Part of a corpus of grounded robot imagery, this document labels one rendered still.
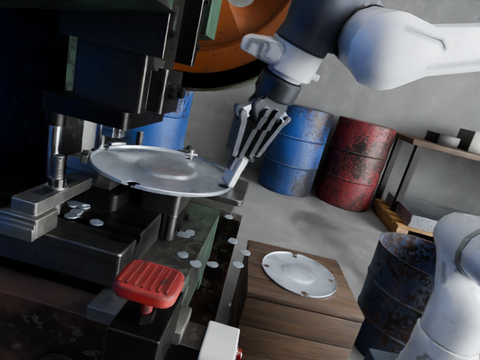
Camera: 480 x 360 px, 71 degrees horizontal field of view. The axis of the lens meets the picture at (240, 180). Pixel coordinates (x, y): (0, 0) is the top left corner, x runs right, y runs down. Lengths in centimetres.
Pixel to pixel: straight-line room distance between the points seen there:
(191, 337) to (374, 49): 47
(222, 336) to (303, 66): 43
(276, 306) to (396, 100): 329
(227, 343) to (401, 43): 47
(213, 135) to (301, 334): 312
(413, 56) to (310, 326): 94
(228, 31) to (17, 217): 73
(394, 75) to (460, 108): 390
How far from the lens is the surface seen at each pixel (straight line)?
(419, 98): 422
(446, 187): 452
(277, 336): 126
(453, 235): 81
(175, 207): 67
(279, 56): 55
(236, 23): 104
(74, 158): 70
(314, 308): 120
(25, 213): 58
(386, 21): 50
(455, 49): 55
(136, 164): 69
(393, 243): 180
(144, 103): 64
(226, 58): 99
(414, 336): 87
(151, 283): 39
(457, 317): 81
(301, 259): 145
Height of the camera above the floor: 99
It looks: 16 degrees down
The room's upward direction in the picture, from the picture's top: 14 degrees clockwise
